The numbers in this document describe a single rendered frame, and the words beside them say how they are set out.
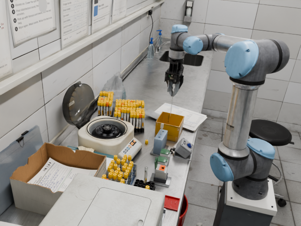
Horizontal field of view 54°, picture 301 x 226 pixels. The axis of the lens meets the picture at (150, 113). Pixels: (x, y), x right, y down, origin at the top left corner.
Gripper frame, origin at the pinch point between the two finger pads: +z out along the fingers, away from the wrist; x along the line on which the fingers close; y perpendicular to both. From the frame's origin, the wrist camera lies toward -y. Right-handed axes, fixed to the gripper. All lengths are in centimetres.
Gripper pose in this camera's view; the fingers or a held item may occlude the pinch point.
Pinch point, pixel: (173, 93)
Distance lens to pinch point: 154.5
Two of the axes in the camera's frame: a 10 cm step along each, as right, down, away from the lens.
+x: 9.5, 2.1, -2.4
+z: -0.7, 8.8, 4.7
